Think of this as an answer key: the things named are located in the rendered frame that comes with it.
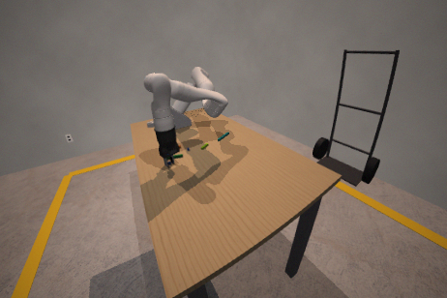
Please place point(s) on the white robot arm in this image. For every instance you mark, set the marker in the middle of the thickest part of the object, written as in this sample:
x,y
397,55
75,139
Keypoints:
x,y
163,89

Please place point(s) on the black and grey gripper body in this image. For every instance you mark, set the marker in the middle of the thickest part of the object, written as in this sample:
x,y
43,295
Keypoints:
x,y
165,133

